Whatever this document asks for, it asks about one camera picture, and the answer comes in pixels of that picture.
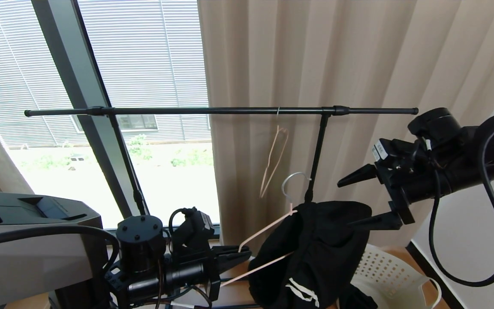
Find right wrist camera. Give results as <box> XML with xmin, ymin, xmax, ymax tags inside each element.
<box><xmin>371</xmin><ymin>137</ymin><xmax>423</xmax><ymax>166</ymax></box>

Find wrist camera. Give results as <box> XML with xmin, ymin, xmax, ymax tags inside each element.
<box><xmin>169</xmin><ymin>207</ymin><xmax>215</xmax><ymax>258</ymax></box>
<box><xmin>371</xmin><ymin>137</ymin><xmax>423</xmax><ymax>166</ymax></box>

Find black shorts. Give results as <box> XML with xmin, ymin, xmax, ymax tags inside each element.
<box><xmin>248</xmin><ymin>201</ymin><xmax>373</xmax><ymax>309</ymax></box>

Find black cable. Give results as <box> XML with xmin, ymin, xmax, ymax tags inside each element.
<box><xmin>428</xmin><ymin>116</ymin><xmax>494</xmax><ymax>287</ymax></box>
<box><xmin>0</xmin><ymin>225</ymin><xmax>120</xmax><ymax>275</ymax></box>

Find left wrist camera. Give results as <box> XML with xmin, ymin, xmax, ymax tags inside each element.
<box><xmin>169</xmin><ymin>207</ymin><xmax>215</xmax><ymax>258</ymax></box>

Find white laundry basket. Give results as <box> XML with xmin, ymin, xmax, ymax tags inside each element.
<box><xmin>350</xmin><ymin>244</ymin><xmax>443</xmax><ymax>309</ymax></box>

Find pink clothes hanger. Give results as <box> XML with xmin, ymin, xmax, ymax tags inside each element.
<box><xmin>259</xmin><ymin>112</ymin><xmax>289</xmax><ymax>199</ymax></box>
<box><xmin>220</xmin><ymin>172</ymin><xmax>313</xmax><ymax>288</ymax></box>

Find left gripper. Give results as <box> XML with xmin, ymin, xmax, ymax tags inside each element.
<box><xmin>127</xmin><ymin>247</ymin><xmax>222</xmax><ymax>301</ymax></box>

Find black garment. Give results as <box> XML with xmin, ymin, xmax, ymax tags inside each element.
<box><xmin>339</xmin><ymin>283</ymin><xmax>378</xmax><ymax>309</ymax></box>

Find black clothes rack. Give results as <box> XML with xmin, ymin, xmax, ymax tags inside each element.
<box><xmin>24</xmin><ymin>105</ymin><xmax>419</xmax><ymax>309</ymax></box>

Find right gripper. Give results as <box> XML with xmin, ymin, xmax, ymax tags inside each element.
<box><xmin>337</xmin><ymin>163</ymin><xmax>494</xmax><ymax>231</ymax></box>

